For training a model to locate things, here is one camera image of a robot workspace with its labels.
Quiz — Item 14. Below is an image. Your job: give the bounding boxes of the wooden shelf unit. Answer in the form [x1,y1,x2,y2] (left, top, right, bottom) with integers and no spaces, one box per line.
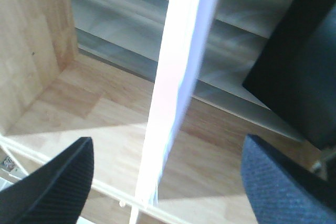
[0,0,336,224]

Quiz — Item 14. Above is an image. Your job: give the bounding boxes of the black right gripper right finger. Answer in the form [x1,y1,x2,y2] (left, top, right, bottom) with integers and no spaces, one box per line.
[240,134,335,223]

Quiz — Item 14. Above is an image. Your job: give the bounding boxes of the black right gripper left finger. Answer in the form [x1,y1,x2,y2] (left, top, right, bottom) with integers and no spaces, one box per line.
[1,137,94,223]

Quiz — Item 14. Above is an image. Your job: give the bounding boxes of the white curtain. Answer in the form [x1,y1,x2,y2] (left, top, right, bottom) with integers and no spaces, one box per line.
[67,0,312,141]

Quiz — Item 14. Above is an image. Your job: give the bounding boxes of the white paper stack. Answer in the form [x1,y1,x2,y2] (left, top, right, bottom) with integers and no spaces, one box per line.
[135,0,218,208]

